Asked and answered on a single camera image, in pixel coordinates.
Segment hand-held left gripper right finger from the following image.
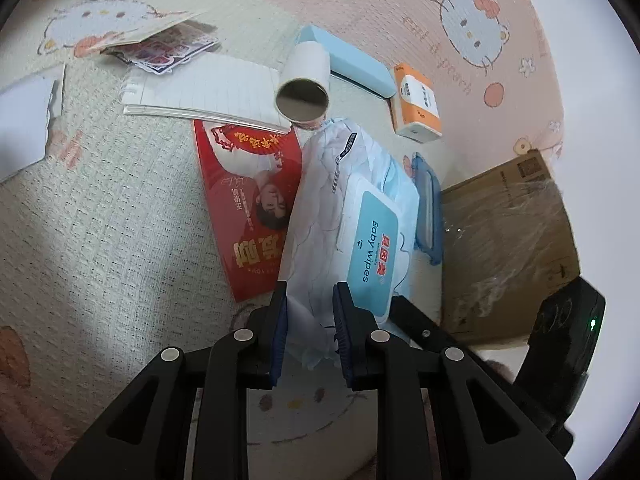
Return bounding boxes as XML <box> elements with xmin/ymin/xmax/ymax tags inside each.
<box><xmin>332</xmin><ymin>281</ymin><xmax>576</xmax><ymax>480</ymax></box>

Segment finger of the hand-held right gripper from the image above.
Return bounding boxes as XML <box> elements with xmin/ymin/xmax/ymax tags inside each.
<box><xmin>389</xmin><ymin>295</ymin><xmax>455</xmax><ymax>353</ymax></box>

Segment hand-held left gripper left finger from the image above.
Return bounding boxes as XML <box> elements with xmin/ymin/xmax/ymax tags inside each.
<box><xmin>50</xmin><ymin>280</ymin><xmax>290</xmax><ymax>480</ymax></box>

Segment cardboard box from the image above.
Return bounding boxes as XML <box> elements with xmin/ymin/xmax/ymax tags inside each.
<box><xmin>440</xmin><ymin>149</ymin><xmax>581</xmax><ymax>348</ymax></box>

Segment baby wipes pack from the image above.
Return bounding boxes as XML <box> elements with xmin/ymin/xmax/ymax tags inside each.
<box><xmin>277</xmin><ymin>117</ymin><xmax>421</xmax><ymax>371</ymax></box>

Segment light blue box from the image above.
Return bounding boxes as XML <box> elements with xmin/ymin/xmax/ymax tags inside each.
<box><xmin>295</xmin><ymin>24</ymin><xmax>398</xmax><ymax>101</ymax></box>

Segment blue plastic lid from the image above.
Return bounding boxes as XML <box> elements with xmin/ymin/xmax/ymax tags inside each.
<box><xmin>410</xmin><ymin>152</ymin><xmax>444</xmax><ymax>266</ymax></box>

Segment red booklet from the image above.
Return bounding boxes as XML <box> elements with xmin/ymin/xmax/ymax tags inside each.
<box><xmin>192</xmin><ymin>119</ymin><xmax>303</xmax><ymax>303</ymax></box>

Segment cartoon printed play mat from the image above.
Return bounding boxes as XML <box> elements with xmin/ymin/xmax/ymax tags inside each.
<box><xmin>0</xmin><ymin>0</ymin><xmax>640</xmax><ymax>480</ymax></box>

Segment orange and white box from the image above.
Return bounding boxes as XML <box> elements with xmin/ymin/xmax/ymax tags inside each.
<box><xmin>390</xmin><ymin>62</ymin><xmax>444</xmax><ymax>143</ymax></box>

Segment lined white notepad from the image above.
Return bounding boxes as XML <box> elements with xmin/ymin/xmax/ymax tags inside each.
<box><xmin>122</xmin><ymin>52</ymin><xmax>293</xmax><ymax>135</ymax></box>

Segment white paper roll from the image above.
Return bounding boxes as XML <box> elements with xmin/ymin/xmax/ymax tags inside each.
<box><xmin>274</xmin><ymin>40</ymin><xmax>332</xmax><ymax>128</ymax></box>

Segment colourful sticker pack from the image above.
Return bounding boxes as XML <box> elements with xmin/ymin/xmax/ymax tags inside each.
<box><xmin>102</xmin><ymin>27</ymin><xmax>221</xmax><ymax>75</ymax></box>

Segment white paper sheet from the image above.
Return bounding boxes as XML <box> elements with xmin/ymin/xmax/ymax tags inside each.
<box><xmin>0</xmin><ymin>64</ymin><xmax>67</xmax><ymax>183</ymax></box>

